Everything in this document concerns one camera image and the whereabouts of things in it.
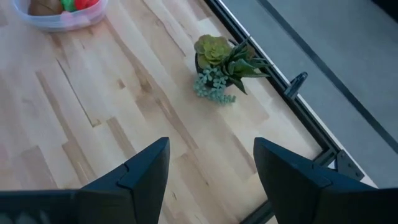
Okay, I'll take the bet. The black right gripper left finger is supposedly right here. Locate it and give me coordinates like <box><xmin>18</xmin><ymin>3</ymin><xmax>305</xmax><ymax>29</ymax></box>
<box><xmin>0</xmin><ymin>136</ymin><xmax>171</xmax><ymax>224</ymax></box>

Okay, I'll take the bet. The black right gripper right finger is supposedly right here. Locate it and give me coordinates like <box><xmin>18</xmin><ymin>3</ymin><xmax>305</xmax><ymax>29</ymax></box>
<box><xmin>253</xmin><ymin>136</ymin><xmax>398</xmax><ymax>224</ymax></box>

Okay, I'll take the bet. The red toy tomato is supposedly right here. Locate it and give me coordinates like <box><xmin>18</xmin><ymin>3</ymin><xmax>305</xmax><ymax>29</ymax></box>
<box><xmin>73</xmin><ymin>0</ymin><xmax>100</xmax><ymax>11</ymax></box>

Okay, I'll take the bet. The green toy vegetable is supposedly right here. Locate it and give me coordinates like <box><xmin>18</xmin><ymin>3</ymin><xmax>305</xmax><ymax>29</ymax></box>
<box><xmin>60</xmin><ymin>0</ymin><xmax>77</xmax><ymax>12</ymax></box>

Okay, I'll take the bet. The brown toy kiwi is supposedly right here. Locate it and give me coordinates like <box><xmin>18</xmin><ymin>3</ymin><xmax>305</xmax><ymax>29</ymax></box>
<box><xmin>27</xmin><ymin>0</ymin><xmax>64</xmax><ymax>16</ymax></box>

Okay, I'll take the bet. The clear plastic tupperware container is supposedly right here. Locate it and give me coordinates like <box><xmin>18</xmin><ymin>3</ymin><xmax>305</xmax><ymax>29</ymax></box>
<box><xmin>11</xmin><ymin>0</ymin><xmax>109</xmax><ymax>32</ymax></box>

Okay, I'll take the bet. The black clamp lever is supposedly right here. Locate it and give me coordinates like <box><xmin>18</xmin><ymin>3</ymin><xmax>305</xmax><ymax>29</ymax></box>
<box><xmin>283</xmin><ymin>72</ymin><xmax>308</xmax><ymax>101</ymax></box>

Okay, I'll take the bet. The artificial succulent plant in pot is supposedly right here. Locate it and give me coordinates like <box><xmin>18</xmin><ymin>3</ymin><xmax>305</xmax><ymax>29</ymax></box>
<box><xmin>192</xmin><ymin>34</ymin><xmax>273</xmax><ymax>105</ymax></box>

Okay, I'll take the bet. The black corner bracket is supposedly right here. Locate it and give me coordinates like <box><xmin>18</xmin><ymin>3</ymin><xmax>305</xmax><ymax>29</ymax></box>
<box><xmin>334</xmin><ymin>149</ymin><xmax>365</xmax><ymax>181</ymax></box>

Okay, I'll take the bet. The black table frame rail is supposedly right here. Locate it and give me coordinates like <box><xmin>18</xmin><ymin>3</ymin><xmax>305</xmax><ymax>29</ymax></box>
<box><xmin>203</xmin><ymin>0</ymin><xmax>343</xmax><ymax>224</ymax></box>

